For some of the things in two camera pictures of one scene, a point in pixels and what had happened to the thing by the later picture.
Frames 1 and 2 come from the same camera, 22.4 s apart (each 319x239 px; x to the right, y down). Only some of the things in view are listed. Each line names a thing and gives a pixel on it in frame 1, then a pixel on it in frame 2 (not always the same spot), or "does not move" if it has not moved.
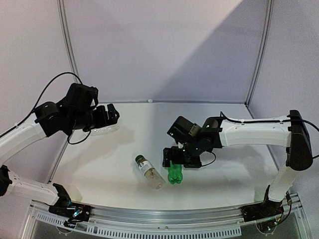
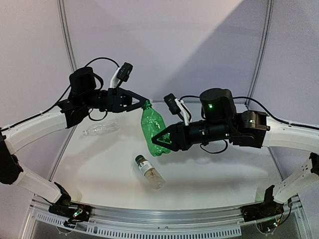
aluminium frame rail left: x=52 y=176 does not move
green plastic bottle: x=175 y=174 → x=152 y=123
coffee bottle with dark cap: x=150 y=172 does not move
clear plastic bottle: x=104 y=130 does not move
